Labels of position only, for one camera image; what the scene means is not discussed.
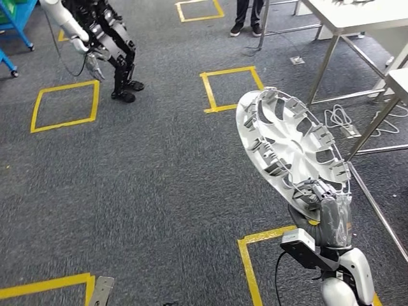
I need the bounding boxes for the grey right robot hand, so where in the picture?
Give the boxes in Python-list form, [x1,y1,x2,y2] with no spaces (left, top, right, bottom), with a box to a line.
[288,179,353,249]

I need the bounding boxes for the green plastic crate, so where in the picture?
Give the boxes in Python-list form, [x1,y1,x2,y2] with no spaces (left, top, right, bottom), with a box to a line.
[0,0,20,24]

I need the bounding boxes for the black camera cable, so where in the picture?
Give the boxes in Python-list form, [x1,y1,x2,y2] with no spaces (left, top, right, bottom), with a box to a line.
[275,251,288,306]

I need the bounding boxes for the black humanoid robot body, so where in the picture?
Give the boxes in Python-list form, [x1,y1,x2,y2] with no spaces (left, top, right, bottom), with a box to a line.
[62,0,145,105]

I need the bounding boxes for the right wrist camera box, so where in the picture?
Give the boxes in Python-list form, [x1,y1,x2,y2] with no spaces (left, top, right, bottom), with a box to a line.
[280,228,339,272]

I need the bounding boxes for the person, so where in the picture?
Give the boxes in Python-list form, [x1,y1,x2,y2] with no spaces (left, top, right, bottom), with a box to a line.
[230,0,265,38]

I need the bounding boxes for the silver plastic wheel hubcap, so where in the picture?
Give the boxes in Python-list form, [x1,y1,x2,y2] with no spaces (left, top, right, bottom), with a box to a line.
[236,87,351,222]

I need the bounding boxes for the bystander robot black cable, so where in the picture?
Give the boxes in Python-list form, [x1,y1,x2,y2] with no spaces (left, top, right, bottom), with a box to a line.
[44,12,88,78]

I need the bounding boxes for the white floor cable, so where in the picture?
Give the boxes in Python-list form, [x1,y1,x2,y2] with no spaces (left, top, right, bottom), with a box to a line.
[324,103,408,138]

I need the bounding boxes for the white power strip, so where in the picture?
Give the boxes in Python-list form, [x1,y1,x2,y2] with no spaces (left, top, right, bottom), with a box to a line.
[339,124,362,140]

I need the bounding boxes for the yellow floor tape square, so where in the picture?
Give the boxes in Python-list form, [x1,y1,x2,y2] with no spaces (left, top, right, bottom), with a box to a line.
[238,219,383,306]
[30,79,100,135]
[0,272,96,306]

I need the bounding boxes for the bystander robot grey hand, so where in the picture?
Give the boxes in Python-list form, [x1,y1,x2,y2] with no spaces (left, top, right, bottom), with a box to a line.
[83,50,106,82]

